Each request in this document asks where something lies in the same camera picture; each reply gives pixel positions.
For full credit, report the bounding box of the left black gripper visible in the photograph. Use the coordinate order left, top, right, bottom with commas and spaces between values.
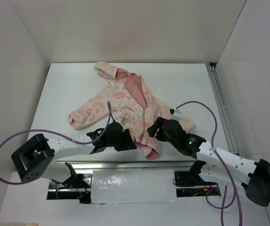
106, 128, 137, 151

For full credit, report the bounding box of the pink and cream jacket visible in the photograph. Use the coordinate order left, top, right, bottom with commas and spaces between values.
68, 61, 196, 160

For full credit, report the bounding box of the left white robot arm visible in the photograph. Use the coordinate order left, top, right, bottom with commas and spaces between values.
11, 121, 137, 188

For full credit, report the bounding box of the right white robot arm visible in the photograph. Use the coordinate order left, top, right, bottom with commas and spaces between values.
147, 117, 270, 207

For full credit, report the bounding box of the white foil cover panel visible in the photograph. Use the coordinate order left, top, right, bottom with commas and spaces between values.
91, 169, 178, 204

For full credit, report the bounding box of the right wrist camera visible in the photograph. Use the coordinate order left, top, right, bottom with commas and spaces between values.
169, 108, 182, 121

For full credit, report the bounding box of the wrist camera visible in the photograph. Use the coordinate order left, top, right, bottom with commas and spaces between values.
169, 108, 182, 121
115, 116, 126, 127

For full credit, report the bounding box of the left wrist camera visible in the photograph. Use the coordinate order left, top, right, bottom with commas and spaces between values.
115, 116, 126, 127

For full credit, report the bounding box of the front aluminium rail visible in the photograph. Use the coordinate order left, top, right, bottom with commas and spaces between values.
54, 160, 244, 170

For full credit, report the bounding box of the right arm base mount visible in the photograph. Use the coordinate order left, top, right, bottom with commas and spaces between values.
172, 171, 220, 198

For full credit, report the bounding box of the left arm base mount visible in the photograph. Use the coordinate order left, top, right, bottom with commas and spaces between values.
47, 173, 92, 204

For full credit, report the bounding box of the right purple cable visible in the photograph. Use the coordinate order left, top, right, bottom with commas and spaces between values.
174, 101, 244, 226

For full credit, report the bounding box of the purple cable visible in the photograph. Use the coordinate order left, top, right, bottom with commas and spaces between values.
0, 101, 114, 201
174, 101, 244, 226

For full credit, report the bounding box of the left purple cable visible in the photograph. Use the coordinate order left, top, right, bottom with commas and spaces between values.
0, 101, 114, 201

